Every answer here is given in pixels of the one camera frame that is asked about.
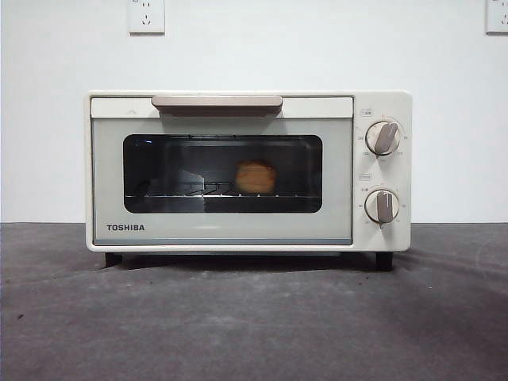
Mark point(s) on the golden brown bread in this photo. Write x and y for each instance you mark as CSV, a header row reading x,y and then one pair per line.
x,y
256,176

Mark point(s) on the cream and tan oven knob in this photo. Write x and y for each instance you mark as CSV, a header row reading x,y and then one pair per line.
x,y
383,138
382,206

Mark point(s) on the black oven foot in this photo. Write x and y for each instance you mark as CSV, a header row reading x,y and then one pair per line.
x,y
384,262
113,260

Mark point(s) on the cream Toshiba toaster oven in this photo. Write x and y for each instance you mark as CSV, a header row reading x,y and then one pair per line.
x,y
383,107

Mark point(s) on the white wall socket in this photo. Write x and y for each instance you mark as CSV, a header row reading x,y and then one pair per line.
x,y
497,18
147,18

